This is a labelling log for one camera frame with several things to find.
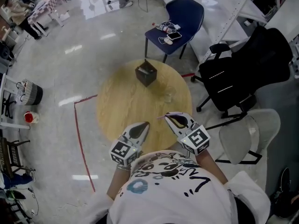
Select person's right forearm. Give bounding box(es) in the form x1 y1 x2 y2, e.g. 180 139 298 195
196 149 228 184

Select navy blue chair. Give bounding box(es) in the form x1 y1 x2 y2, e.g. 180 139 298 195
144 0 205 64

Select black oval board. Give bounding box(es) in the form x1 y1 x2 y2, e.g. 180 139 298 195
279 167 292 195

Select round wooden table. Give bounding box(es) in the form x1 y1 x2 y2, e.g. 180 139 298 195
96 59 193 153

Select white metal shelf rack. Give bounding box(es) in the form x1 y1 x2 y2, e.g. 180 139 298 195
160 0 269 64

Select light grey chair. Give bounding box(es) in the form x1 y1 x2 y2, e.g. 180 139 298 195
214 108 281 165

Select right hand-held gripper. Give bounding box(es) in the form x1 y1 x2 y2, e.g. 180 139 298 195
165 112 210 156

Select person's left forearm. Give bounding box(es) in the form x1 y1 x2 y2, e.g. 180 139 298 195
107 168 131 200

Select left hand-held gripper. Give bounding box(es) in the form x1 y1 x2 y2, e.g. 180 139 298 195
109 121 150 168

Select black metal lattice chair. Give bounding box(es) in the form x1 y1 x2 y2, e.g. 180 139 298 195
0 136 36 179

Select black bag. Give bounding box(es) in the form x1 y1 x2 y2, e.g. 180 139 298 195
270 188 299 219

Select checkered cloth table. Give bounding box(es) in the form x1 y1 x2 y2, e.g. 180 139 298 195
28 0 71 36

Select white desk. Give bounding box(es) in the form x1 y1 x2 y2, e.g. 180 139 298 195
0 72 31 130

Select black office chair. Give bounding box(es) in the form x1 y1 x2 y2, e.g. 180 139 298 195
191 26 294 126

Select white printed t-shirt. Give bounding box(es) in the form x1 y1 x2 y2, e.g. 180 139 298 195
81 150 271 224

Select black square box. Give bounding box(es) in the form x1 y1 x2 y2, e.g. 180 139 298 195
135 59 157 88

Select clear plastic water bottle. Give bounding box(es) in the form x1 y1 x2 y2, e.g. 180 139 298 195
152 22 171 32

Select small red white bucket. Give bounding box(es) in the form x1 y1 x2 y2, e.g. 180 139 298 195
23 111 40 124

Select white smartphone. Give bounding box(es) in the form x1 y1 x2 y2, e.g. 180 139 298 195
166 31 182 40

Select phones and cables on chair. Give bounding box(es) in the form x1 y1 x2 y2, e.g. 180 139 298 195
158 20 179 45

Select clear drinking glass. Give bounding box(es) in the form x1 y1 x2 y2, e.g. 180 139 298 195
163 87 177 103

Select grey white woven basket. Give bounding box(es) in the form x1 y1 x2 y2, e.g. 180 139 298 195
15 78 44 106

